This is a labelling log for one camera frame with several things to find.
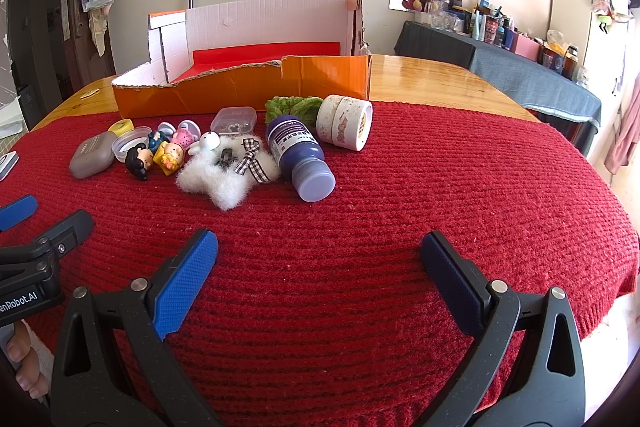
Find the green hanging plush toy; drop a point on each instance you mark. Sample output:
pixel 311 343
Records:
pixel 607 14

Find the black-haired figurine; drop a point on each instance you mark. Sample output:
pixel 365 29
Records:
pixel 137 159

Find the person's left hand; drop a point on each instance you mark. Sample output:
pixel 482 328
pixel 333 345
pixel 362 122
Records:
pixel 27 357

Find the small beige tag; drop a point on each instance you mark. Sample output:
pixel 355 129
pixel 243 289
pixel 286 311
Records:
pixel 90 94

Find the white cardboard box red base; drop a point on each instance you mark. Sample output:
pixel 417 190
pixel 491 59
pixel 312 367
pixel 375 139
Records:
pixel 300 82

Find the blue capsule figurine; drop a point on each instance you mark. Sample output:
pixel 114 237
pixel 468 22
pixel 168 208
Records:
pixel 156 139

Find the glass mug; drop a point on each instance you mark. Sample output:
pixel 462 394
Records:
pixel 445 22

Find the clear round plastic lid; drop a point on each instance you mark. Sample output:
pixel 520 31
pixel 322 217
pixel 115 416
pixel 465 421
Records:
pixel 131 142

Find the grey cloth covered side table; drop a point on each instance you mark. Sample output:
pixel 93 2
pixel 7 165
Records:
pixel 525 77

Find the white square device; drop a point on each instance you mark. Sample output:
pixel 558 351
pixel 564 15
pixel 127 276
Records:
pixel 7 166

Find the green scrunchie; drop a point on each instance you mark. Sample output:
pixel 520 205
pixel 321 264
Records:
pixel 295 107

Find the small clear plastic box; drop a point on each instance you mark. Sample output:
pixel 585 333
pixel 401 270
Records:
pixel 235 119

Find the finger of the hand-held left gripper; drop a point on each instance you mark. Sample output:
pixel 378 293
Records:
pixel 70 227
pixel 17 213

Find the row of cosmetic bottles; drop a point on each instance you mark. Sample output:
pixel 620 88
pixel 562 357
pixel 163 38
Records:
pixel 500 27

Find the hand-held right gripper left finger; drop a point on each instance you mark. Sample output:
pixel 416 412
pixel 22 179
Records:
pixel 185 287

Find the pink hanging cloth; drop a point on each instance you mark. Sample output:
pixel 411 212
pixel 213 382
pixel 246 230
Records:
pixel 622 132

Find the yellow bottle cap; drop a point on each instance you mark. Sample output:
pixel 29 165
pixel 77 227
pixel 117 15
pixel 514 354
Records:
pixel 121 126

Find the purple bottle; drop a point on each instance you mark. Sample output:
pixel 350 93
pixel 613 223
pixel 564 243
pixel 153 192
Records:
pixel 295 147

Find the white round jar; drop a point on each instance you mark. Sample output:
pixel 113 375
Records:
pixel 345 122

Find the white fluffy star hair clip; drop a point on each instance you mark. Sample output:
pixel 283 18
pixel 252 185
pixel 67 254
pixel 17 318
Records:
pixel 225 187

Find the grey eyeshadow case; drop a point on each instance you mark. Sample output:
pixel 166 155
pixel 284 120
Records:
pixel 90 154

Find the red knit blanket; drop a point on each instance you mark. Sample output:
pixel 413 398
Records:
pixel 400 187

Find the pink box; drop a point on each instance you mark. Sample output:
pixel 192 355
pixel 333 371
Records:
pixel 527 47

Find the pink capsule figurine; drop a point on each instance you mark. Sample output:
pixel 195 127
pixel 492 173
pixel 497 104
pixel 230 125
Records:
pixel 185 138

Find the white bunny figurine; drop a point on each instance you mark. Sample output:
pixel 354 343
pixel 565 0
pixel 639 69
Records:
pixel 205 142

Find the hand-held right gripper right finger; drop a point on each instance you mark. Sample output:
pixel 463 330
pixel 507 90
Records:
pixel 452 282

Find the yellow figurine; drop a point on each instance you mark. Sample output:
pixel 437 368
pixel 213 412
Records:
pixel 167 157

